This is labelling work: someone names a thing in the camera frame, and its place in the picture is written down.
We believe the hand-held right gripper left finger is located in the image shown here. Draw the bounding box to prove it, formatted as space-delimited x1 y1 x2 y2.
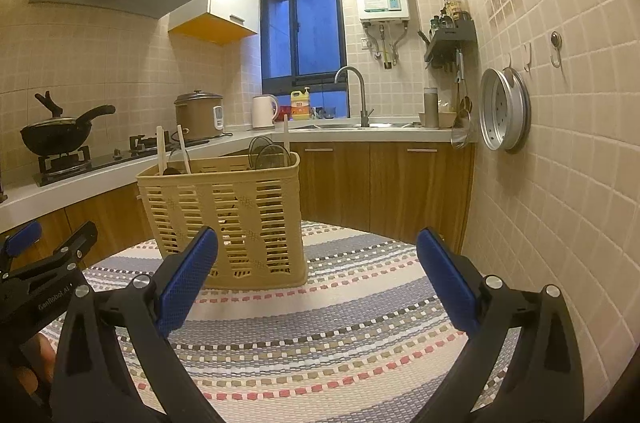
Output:
49 225 226 423

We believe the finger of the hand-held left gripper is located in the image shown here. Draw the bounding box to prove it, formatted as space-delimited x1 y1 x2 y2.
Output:
47 221 99 273
0 222 44 275

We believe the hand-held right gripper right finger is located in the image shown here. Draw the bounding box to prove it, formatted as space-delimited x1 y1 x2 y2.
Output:
415 227 587 423

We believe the beige plastic basket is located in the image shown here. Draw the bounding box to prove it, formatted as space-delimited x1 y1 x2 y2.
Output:
136 152 308 290

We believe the clear plastic spoon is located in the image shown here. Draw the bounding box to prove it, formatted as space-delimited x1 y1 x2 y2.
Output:
248 136 275 168
260 144 292 169

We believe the person's left hand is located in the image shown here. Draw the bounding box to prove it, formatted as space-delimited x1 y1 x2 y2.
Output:
14 335 56 404

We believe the black gas stove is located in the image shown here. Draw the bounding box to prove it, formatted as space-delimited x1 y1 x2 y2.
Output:
34 133 211 188

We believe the black wok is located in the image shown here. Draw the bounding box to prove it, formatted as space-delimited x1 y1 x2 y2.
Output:
20 90 117 156

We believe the striped woven mat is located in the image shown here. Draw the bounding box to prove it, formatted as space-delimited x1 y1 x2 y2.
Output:
37 219 523 423

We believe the brown rice cooker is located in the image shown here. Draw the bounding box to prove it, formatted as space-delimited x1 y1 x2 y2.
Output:
174 90 224 140

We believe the tall metal canister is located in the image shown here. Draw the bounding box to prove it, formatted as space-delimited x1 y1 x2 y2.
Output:
424 87 440 128

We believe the round metal steamer plate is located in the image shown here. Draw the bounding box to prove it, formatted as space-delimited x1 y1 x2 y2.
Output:
479 67 531 153

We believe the white electric kettle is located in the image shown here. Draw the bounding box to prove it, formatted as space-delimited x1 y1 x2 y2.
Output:
251 94 281 130

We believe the metal faucet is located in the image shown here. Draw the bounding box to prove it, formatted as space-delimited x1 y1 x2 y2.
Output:
334 66 372 128

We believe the yellow detergent bottle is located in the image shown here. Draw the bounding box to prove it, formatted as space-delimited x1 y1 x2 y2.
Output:
291 86 312 120

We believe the row of condiment bottles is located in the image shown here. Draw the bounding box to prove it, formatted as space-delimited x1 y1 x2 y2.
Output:
430 0 472 30

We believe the dark window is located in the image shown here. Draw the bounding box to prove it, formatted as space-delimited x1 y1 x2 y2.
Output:
260 0 351 93

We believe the grey wall spice rack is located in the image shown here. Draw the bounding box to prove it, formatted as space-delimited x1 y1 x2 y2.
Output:
424 22 478 69

